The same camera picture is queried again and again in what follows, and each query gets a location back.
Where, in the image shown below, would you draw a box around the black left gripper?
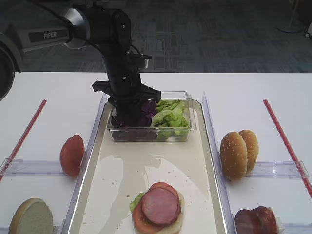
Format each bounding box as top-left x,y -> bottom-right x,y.
92,73 -> 161,127

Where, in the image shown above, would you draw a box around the grey left Piper robot arm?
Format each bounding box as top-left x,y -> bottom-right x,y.
0,3 -> 161,127

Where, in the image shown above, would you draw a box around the green lettuce leaves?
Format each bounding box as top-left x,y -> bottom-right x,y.
151,99 -> 189,141

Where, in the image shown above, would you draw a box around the upright tomato slice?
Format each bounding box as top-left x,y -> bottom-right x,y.
60,135 -> 85,177

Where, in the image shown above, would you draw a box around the lettuce under burger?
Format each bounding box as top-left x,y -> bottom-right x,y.
129,193 -> 145,212

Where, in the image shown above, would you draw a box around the tomato slice on burger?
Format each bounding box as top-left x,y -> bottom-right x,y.
130,182 -> 184,234

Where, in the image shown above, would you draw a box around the clear tomato pusher track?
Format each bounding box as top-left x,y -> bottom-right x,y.
0,158 -> 64,176

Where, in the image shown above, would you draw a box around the front dark meat slice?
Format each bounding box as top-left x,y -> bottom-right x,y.
234,209 -> 264,234

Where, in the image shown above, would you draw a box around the dark meat slice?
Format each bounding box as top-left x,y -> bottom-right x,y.
252,206 -> 278,234
234,209 -> 264,234

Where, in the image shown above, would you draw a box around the rear dark meat slice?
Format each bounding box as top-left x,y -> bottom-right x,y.
252,206 -> 278,234

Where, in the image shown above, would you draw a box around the purple cabbage leaves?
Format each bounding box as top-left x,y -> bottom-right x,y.
111,100 -> 157,142

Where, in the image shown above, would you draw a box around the clear plastic salad container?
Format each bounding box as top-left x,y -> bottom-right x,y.
107,91 -> 196,142

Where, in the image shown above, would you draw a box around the silver metal tray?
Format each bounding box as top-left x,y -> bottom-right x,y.
69,101 -> 227,234

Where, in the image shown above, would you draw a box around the pink ham slice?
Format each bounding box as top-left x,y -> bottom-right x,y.
141,188 -> 181,226

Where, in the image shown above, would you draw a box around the outer sesame bun half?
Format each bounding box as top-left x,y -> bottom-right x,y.
220,132 -> 248,180

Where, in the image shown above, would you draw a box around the sesame bun half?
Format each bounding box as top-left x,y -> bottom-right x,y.
238,129 -> 259,175
220,132 -> 248,180

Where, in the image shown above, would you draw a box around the inner sesame bun half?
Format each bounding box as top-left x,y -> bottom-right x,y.
238,129 -> 259,175

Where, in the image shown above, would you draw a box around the upright white bun bottom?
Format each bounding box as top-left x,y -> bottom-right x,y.
8,198 -> 53,234

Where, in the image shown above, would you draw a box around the clear bun pusher track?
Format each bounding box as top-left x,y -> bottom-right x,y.
247,161 -> 310,178

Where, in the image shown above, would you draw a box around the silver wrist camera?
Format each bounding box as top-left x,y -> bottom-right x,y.
135,54 -> 152,69

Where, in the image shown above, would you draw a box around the clear left divider wall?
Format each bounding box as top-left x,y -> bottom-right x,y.
61,94 -> 110,234

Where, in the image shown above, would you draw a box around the clear divider wall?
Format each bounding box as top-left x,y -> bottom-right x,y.
61,94 -> 110,234
202,92 -> 236,234

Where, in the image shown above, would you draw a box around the red left rail strip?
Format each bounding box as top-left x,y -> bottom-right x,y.
0,99 -> 47,180

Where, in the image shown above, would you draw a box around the red rail strip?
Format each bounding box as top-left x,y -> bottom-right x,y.
263,99 -> 312,197
0,99 -> 47,180

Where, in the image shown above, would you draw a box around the clear right divider wall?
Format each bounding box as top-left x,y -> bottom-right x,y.
202,92 -> 236,234

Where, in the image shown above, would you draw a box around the red right rail strip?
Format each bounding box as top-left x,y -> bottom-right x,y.
263,99 -> 312,197

